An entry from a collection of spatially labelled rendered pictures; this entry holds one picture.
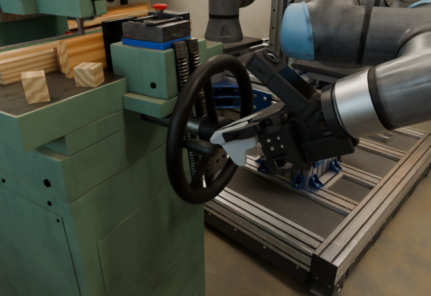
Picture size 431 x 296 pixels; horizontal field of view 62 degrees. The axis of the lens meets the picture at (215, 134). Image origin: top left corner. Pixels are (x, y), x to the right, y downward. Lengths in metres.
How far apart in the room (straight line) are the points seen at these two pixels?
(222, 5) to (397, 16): 0.95
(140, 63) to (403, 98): 0.46
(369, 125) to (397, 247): 1.38
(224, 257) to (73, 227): 0.92
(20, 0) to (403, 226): 1.70
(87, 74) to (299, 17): 0.38
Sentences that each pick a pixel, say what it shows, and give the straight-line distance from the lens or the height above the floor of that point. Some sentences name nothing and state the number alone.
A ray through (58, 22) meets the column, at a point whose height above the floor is 0.96.
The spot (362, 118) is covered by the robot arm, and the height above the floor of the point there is 0.95.
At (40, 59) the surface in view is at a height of 0.93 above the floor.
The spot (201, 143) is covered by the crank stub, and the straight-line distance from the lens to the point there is 0.56.
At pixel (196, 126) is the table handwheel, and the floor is 0.82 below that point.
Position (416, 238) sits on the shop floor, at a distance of 1.87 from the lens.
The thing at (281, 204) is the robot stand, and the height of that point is 0.21.
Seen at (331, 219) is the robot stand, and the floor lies 0.21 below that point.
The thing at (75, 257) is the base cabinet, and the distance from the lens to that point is 0.80.
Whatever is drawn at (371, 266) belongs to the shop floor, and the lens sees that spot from 1.65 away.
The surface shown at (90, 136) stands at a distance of 0.69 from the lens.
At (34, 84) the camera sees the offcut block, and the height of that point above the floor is 0.93.
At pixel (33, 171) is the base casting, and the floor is 0.75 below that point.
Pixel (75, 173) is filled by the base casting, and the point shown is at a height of 0.76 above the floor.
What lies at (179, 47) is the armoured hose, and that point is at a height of 0.96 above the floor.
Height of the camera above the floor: 1.11
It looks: 26 degrees down
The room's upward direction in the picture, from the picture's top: straight up
